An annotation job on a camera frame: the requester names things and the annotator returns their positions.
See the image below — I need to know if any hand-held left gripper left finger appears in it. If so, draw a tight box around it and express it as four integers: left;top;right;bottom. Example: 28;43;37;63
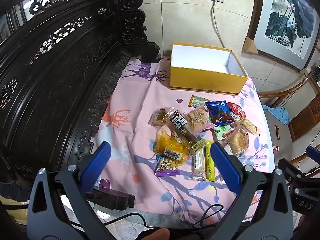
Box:
26;141;118;240

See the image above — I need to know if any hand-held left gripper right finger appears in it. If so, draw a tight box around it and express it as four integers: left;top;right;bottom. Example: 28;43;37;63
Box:
209;141;294;240

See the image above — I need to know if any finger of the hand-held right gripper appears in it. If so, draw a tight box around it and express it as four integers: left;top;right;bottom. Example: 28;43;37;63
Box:
277;158;309;181
305;146;320;161

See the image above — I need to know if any green snack packet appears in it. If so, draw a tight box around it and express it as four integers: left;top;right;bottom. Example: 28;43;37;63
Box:
212;122;237;140

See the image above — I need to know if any pink cracker packet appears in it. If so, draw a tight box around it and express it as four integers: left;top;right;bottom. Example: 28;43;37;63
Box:
186;105;215;132

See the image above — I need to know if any red snack packet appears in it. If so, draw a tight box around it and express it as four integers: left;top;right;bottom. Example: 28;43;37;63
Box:
227;102;247;123

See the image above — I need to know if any tan nut snack packet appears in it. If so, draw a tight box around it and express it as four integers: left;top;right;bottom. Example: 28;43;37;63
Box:
153;129;192;167

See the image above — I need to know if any orange snack packet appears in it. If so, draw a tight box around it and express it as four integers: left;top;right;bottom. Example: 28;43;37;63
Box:
188;95;212;108

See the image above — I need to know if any yellow cardboard box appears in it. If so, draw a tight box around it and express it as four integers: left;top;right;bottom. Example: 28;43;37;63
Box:
170;42;248;95

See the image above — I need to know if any person's left hand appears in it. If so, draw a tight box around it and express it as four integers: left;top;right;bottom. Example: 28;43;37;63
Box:
139;228;171;240

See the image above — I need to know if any yellow sesame bar packet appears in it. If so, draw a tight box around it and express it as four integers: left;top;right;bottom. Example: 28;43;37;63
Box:
190;140;216;182

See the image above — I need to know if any clear bread roll packet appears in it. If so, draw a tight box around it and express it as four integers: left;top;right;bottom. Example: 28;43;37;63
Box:
224;127;248;158

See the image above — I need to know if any wooden chair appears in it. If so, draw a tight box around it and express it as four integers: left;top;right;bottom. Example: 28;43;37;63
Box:
257;67;320;173

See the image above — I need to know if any blue cloth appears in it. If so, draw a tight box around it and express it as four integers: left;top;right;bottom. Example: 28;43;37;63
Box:
262;105;291;125

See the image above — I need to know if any blue chocolate snack packet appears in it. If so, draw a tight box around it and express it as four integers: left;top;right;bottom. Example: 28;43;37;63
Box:
205;100;232;124

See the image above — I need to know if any long dark bread packet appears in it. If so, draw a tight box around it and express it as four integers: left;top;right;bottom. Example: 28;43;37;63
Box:
166;109;207;153

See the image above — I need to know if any purple snack packet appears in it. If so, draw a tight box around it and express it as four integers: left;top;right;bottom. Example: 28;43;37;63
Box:
154;154;181;177

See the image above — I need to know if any pink printed blanket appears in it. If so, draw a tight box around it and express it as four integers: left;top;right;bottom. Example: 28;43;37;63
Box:
90;55;274;228

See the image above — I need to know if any clear muffin packet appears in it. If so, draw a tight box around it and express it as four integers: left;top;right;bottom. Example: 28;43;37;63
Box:
149;107;173;127

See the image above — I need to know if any dark carved wooden bench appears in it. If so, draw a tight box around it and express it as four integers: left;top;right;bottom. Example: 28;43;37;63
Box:
0;0;162;212

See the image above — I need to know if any cardboard corner protector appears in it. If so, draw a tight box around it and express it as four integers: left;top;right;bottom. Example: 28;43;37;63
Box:
243;35;258;54

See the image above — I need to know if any framed lotus painting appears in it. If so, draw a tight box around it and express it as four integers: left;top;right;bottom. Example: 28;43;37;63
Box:
246;0;320;72

